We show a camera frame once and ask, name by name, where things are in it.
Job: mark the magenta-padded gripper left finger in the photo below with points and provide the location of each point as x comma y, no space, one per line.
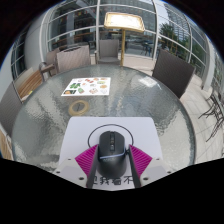
71,170

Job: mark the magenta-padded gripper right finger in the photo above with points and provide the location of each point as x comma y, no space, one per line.
151,169

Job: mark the black computer mouse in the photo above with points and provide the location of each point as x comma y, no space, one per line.
112,151

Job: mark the white printed mouse pad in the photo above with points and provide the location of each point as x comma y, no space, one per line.
80,136

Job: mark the tan tape roll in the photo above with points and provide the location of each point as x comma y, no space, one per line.
71,110

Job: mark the wooden slat bench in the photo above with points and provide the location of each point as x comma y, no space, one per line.
30,81
5,145

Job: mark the food picture sheet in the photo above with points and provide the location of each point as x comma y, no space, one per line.
87,86

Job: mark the green metal outdoor table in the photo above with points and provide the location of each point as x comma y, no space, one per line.
215,110

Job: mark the brown wicker chair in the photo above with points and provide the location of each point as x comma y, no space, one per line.
8,108
173,73
73,58
108,50
50,61

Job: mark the gold menu sign stand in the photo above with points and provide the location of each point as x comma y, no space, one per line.
124,22

